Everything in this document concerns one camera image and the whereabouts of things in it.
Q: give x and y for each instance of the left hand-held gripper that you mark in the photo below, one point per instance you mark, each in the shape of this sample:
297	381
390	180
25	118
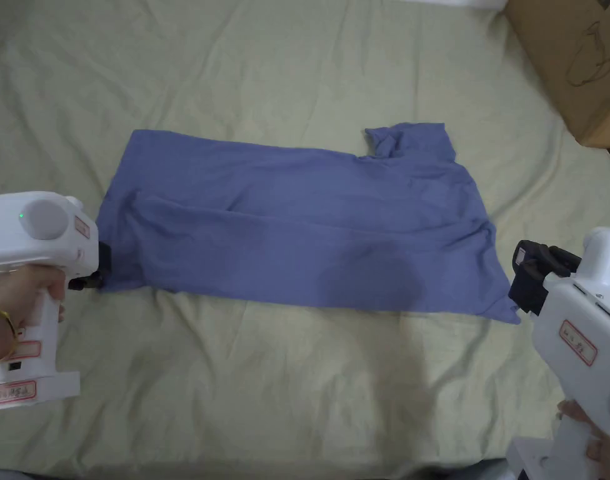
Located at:
40	225

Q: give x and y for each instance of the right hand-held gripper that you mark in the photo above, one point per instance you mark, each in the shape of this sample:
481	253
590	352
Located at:
585	320

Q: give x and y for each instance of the blue shirt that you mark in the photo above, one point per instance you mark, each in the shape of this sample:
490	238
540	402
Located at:
305	225

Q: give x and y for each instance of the person's left hand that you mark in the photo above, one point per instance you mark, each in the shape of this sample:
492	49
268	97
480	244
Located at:
20	295

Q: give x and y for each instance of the person's right hand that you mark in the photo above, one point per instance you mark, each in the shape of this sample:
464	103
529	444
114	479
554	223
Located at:
597	440

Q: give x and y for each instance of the brown cardboard carton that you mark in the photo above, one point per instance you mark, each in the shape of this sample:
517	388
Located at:
575	60

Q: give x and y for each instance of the bed with pale green sheet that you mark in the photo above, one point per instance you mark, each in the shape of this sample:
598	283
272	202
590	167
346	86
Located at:
285	390

